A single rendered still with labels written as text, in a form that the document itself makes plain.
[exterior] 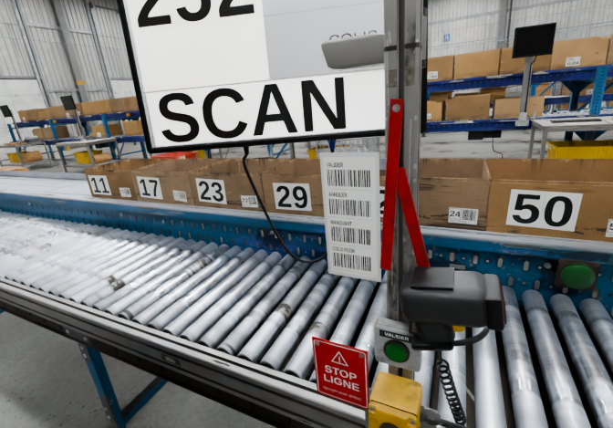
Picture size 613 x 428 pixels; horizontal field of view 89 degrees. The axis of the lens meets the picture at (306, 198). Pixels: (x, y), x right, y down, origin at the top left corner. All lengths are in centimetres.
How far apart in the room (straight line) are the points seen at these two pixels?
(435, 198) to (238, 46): 75
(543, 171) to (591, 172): 13
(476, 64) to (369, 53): 504
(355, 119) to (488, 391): 58
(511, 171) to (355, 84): 91
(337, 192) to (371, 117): 15
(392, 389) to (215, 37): 62
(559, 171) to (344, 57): 100
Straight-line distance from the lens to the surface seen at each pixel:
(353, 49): 53
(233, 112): 56
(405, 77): 42
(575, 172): 138
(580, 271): 110
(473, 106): 529
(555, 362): 90
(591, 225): 113
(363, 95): 53
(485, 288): 44
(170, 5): 62
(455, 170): 134
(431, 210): 108
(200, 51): 59
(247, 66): 56
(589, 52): 571
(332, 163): 45
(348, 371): 63
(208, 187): 145
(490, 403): 78
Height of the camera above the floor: 132
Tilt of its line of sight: 18 degrees down
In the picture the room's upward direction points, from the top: 5 degrees counter-clockwise
